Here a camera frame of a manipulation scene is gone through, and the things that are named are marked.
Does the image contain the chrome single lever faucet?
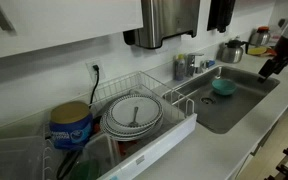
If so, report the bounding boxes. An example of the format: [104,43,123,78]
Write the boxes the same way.
[185,52,206,78]

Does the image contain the yellow plate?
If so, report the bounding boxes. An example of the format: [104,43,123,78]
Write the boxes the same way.
[246,45,269,57]

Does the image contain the steel carafe with orange lid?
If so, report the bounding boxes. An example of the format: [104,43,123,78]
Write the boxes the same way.
[248,25,272,48]

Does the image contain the steel carafe with black lid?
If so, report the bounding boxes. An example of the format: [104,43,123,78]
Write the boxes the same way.
[219,39,249,64]

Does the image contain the teal bowl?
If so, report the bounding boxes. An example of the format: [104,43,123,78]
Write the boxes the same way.
[211,78,238,97]

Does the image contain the stainless steel sink edge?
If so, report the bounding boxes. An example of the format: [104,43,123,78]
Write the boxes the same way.
[162,64,281,135]

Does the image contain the small blue capped item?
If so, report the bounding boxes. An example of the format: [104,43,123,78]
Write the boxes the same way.
[200,59,216,73]

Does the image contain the sink drain strainer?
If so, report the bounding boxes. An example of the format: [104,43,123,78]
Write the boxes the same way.
[200,96,215,105]

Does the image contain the black hanging cloth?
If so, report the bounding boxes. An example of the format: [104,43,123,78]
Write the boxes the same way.
[206,0,237,34]

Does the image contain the soap bottle with yellow cap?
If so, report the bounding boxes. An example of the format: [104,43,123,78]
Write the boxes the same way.
[173,54,187,82]

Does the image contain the stainless paper towel dispenser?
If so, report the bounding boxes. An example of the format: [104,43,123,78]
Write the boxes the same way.
[123,0,201,50]

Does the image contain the white plate with patterned rim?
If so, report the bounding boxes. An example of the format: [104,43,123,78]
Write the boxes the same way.
[108,94,164,130]

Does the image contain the metal fork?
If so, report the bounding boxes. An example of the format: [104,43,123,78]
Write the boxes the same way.
[128,106,140,129]

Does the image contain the stacked grey plates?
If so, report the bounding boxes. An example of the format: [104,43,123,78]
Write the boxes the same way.
[99,103,165,143]

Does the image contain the clear plastic container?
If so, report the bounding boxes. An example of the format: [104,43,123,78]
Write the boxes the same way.
[79,133,122,180]
[0,134,49,180]

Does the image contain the blue coffee canister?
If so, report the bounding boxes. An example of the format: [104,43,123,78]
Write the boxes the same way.
[48,100,94,151]

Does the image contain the green plastic item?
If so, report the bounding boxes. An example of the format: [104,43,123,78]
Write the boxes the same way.
[68,159,100,180]

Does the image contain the white wire dish rack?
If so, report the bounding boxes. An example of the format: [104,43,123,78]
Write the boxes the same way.
[42,70,198,180]

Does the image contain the black plug and cable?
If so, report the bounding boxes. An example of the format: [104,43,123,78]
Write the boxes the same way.
[89,64,101,105]

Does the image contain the white wall outlet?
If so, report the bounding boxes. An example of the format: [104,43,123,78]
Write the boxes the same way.
[85,59,106,83]

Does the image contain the white wall cabinet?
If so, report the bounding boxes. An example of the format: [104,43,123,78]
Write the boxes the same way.
[0,0,144,61]

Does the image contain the grey cabinet handle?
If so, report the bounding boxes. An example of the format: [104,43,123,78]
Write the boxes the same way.
[0,0,17,34]

